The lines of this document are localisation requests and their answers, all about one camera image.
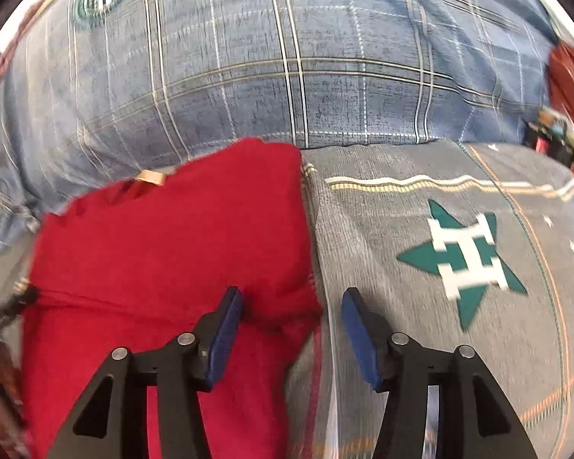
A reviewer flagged grey star print bedsheet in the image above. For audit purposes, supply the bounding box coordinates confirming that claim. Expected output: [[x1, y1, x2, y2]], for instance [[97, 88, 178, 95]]
[[0, 141, 574, 459]]

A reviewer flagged multicolour patterned object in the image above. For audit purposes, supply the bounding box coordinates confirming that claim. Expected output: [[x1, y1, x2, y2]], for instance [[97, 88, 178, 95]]
[[523, 107, 574, 182]]

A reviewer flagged red plastic bag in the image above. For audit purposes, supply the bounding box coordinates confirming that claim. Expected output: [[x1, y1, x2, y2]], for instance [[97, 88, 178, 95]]
[[548, 41, 574, 120]]

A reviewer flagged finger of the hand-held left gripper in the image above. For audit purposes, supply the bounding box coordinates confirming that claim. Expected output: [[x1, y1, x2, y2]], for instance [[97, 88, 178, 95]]
[[0, 284, 41, 340]]

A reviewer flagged blue plaid pillow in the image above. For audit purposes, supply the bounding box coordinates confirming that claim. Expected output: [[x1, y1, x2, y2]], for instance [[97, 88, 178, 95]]
[[0, 0, 563, 254]]

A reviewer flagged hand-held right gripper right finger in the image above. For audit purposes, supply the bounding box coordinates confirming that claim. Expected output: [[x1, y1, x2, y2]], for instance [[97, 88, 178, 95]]
[[341, 287, 539, 459]]

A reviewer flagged red knit garment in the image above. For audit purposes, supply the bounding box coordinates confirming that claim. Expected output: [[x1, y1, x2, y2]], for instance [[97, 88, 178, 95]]
[[21, 138, 323, 459]]

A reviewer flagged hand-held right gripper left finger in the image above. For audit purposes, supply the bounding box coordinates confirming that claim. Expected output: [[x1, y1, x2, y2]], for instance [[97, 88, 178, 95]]
[[48, 286, 244, 459]]

